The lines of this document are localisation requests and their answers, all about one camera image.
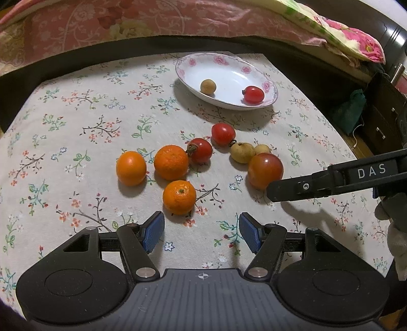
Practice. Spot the small mandarin orange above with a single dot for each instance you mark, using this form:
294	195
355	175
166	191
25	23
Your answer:
179	197

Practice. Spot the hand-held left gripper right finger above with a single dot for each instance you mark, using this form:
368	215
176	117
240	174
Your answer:
249	232

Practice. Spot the large dark red tomato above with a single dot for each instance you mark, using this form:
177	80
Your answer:
264	168

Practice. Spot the bright floral quilt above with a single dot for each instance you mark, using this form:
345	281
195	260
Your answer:
346	31

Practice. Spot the pink floral blanket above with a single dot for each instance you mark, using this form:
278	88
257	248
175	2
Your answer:
95	22

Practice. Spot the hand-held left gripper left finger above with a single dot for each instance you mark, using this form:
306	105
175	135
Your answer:
154	230

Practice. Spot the bumpy mandarin orange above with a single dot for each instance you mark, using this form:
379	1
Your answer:
171	161

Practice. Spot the dark wooden cabinet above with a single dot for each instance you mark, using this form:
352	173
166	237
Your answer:
384	114

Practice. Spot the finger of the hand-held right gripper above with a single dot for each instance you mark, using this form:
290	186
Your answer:
295	189

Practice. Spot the smooth mandarin orange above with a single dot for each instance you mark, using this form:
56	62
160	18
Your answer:
131	168

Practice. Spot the small tan longan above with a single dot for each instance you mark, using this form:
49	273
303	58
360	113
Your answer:
262	148

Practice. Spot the green pouch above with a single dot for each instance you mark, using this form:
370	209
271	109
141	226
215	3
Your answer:
349	109

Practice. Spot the person's right hand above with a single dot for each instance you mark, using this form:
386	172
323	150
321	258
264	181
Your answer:
396	235

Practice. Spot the white floral plate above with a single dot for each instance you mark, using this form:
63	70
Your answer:
229	76

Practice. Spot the red cherry tomato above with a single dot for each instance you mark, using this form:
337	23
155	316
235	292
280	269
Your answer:
223	133
200	151
253	94

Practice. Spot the floral beige tablecloth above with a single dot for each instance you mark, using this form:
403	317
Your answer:
79	127

